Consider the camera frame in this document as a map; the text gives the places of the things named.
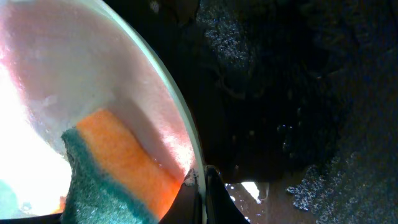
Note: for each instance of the green orange sponge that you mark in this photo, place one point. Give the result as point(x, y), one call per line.
point(113, 179)

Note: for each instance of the light green plate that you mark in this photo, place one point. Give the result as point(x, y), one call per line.
point(62, 61)

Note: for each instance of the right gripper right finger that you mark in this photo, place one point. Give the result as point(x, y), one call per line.
point(220, 208)

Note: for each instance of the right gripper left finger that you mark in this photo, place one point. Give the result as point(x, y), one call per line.
point(187, 206)

